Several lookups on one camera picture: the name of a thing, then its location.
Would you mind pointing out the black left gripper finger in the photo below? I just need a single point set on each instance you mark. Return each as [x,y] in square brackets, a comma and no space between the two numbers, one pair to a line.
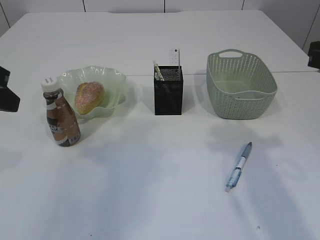
[9,101]

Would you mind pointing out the clear plastic ruler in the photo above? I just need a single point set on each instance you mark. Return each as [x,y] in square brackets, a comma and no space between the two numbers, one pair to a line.
[175,57]

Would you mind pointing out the cream white click pen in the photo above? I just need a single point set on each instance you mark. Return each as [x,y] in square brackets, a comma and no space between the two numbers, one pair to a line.
[158,71]

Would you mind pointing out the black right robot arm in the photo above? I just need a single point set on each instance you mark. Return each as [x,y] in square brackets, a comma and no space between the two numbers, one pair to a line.
[314,55]

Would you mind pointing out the black mesh pen holder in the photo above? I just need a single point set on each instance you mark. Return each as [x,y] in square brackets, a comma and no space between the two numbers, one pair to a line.
[168,93]

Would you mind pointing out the green wavy glass plate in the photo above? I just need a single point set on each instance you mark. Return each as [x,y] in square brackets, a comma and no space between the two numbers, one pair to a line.
[113,81]

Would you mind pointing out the green plastic woven basket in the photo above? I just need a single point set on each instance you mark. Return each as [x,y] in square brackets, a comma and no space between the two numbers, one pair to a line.
[239,84]

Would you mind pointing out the sugared bread loaf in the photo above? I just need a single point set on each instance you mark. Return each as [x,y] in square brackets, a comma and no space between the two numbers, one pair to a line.
[88,96]

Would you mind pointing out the light blue click pen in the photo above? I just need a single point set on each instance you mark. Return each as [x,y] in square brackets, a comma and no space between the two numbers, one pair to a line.
[237,170]

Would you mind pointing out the brown plastic drink bottle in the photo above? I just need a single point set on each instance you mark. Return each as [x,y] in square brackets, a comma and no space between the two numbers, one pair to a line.
[60,116]

